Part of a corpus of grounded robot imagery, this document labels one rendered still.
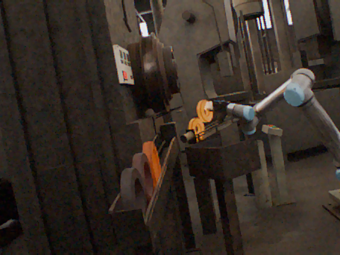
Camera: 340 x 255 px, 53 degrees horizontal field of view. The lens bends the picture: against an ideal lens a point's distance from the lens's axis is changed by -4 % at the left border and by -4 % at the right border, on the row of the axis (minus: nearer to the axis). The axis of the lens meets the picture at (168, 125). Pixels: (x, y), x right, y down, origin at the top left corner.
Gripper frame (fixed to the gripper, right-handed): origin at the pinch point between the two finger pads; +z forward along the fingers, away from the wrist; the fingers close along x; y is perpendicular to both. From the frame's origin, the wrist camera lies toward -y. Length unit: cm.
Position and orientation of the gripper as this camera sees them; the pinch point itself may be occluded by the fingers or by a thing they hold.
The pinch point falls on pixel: (204, 108)
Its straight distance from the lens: 253.5
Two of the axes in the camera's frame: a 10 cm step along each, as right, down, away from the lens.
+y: 0.3, -9.7, -2.4
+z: -7.7, -1.8, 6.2
